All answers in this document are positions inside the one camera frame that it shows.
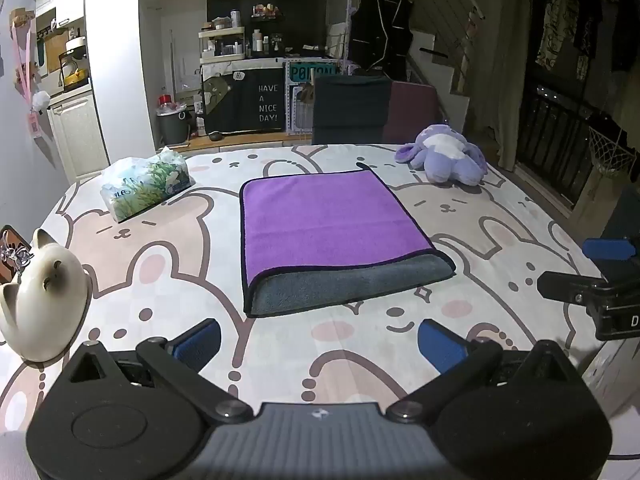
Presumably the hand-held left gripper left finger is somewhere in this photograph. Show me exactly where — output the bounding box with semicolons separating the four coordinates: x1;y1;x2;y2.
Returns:
64;318;254;426

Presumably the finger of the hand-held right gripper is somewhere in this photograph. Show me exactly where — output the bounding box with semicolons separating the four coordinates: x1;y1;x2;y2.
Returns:
537;270;609;307
582;238;637;261

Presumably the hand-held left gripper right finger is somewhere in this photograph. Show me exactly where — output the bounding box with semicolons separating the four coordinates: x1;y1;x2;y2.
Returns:
386;318;583;425

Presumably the purple and grey towel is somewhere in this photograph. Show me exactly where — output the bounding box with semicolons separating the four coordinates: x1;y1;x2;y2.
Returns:
238;167;457;319

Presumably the bear printed bedsheet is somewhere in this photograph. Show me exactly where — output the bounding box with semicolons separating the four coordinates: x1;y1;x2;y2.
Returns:
0;142;622;434

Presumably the white net basket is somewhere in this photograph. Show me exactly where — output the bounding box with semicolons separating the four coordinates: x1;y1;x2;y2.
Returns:
587;127;632;177

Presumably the white cat figurine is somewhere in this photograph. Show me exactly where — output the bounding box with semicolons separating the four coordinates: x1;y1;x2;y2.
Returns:
0;228;94;364

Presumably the tissue pack with green print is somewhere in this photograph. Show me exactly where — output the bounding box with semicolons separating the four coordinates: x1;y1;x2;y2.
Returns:
100;146;196;224

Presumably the purple plush toy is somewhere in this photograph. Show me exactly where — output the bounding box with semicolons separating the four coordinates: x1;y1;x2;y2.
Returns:
394;123;489;186

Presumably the beige curtain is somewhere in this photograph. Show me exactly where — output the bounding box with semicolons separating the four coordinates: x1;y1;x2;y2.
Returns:
492;0;537;172

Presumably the keyring with brown tag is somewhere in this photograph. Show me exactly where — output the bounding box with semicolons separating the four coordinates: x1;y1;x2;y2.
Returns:
0;224;34;284

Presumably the grey trash bin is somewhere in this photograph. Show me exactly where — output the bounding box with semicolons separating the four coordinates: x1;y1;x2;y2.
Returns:
156;102;194;147

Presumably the dark hanging shirt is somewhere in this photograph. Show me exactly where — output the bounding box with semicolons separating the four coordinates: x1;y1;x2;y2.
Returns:
574;0;607;82

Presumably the maroon folded mat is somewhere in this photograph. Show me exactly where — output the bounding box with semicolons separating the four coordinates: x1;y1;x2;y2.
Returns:
382;81;449;145

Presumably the patterned hanging garment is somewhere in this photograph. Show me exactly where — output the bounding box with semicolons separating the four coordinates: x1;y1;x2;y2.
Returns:
537;0;581;72

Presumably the white floor cabinet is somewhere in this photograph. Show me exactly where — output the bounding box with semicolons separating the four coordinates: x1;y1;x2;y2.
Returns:
47;90;109;182

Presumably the black lettered cloth curtain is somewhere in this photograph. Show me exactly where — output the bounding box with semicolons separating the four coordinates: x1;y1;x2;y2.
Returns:
202;67;286;135

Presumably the dark chair back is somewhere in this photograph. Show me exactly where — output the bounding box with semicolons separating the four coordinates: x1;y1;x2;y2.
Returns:
312;75;392;146

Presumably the white shelf rack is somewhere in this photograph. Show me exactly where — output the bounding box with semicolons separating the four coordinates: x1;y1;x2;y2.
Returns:
198;26;247;64

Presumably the black kitchen appliance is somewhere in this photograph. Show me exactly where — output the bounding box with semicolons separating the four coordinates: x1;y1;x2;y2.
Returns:
58;37;91;92

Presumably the black hanging jacket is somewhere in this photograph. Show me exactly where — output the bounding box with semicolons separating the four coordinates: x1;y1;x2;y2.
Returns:
348;0;415;77

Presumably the pink lanyard with white pompom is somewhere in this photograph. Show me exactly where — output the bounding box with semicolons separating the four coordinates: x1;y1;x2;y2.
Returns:
9;9;52;137

